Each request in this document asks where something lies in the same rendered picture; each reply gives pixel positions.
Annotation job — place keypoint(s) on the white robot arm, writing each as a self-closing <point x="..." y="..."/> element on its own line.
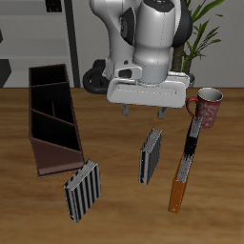
<point x="152" y="35"/>

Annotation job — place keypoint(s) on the orange book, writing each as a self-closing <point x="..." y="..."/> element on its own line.
<point x="185" y="166"/>

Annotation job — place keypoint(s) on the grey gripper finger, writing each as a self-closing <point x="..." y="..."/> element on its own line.
<point x="163" y="112"/>
<point x="125" y="109"/>

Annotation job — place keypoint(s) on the red patterned mug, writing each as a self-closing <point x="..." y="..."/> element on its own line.
<point x="206" y="107"/>

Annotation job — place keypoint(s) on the black white striped book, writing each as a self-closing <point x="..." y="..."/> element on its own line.
<point x="150" y="156"/>
<point x="83" y="190"/>

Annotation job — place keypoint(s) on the dark brown desk caddy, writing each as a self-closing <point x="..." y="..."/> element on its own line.
<point x="52" y="120"/>

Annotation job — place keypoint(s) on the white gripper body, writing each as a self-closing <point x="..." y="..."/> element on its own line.
<point x="146" y="93"/>

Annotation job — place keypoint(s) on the green pot plant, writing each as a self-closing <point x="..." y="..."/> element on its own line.
<point x="197" y="38"/>

